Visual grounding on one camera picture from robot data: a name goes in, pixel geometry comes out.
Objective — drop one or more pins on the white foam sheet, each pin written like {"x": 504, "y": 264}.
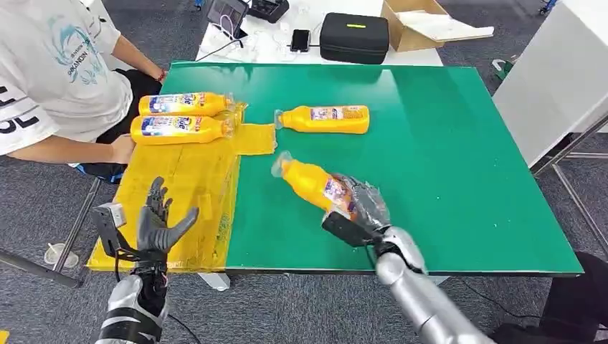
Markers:
{"x": 442, "y": 27}

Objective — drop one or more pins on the black phone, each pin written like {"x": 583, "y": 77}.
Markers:
{"x": 300, "y": 40}

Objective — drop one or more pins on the black carrying case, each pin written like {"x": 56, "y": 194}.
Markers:
{"x": 354, "y": 41}

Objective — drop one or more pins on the black robot leg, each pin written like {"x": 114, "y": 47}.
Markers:
{"x": 579, "y": 299}

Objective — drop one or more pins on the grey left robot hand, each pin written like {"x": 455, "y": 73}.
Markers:
{"x": 154, "y": 232}

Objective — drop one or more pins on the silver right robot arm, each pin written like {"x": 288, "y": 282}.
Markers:
{"x": 423, "y": 299}

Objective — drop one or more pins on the metal table leg frame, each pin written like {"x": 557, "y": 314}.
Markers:
{"x": 76, "y": 228}

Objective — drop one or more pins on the person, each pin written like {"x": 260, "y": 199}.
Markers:
{"x": 52, "y": 71}

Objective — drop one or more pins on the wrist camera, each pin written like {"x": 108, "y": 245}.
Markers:
{"x": 344, "y": 230}
{"x": 108, "y": 228}

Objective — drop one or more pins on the orange drink bottle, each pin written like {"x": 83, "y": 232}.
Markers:
{"x": 304, "y": 121}
{"x": 180, "y": 130}
{"x": 185, "y": 104}
{"x": 306, "y": 183}

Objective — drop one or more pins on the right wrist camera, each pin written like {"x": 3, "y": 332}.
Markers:
{"x": 344, "y": 230}

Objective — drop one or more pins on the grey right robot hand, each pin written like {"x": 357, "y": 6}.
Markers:
{"x": 370, "y": 206}

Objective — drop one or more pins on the green table mat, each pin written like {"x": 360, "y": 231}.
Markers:
{"x": 451, "y": 166}

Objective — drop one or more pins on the person's right hand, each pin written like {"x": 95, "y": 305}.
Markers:
{"x": 123, "y": 149}

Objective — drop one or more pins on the black device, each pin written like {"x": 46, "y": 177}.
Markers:
{"x": 268, "y": 8}

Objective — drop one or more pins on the green and white object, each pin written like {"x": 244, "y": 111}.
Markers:
{"x": 504, "y": 66}

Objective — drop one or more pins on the clear plastic cup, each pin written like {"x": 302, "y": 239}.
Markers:
{"x": 61, "y": 257}

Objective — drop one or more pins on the white table foot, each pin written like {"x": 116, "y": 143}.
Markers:
{"x": 214, "y": 281}

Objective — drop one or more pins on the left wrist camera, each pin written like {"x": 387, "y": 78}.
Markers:
{"x": 108, "y": 228}

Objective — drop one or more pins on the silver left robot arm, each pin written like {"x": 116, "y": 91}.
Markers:
{"x": 130, "y": 304}

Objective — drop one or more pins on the white table with metal legs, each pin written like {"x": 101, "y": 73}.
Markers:
{"x": 556, "y": 71}

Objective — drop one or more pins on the open cardboard box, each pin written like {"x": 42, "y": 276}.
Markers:
{"x": 408, "y": 40}

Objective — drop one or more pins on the dark tablet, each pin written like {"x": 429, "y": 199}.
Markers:
{"x": 228, "y": 12}

